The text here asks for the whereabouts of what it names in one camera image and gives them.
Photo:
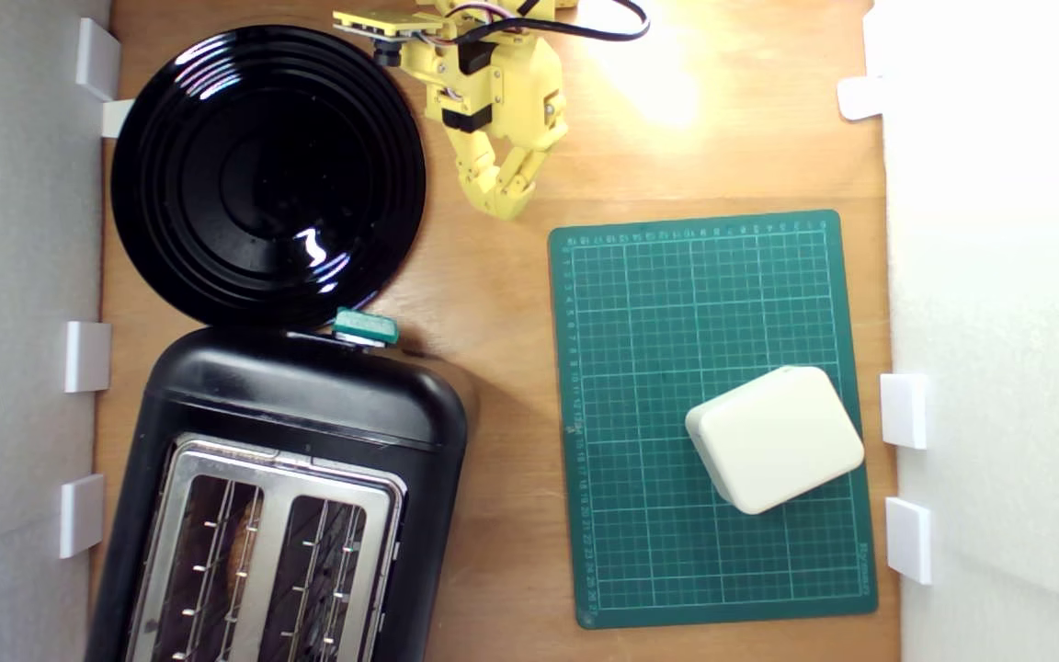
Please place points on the green toaster lever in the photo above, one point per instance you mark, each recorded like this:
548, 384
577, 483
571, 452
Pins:
366, 325

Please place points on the yellow wrist camera mount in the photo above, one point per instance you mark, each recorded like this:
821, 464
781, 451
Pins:
378, 22

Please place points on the black two-slot toaster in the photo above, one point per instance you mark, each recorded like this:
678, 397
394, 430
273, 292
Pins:
309, 395

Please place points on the brown bread slice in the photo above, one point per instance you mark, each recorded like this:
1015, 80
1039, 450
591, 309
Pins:
241, 552

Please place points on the green cutting mat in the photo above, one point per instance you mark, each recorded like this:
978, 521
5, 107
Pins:
658, 368

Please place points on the white rounded block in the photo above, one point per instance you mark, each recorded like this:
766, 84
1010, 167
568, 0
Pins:
773, 439

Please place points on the white wall clip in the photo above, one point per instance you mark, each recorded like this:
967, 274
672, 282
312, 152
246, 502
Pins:
903, 411
81, 515
859, 97
96, 57
116, 118
908, 541
86, 356

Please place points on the black round plate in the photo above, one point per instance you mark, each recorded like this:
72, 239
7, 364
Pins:
254, 175

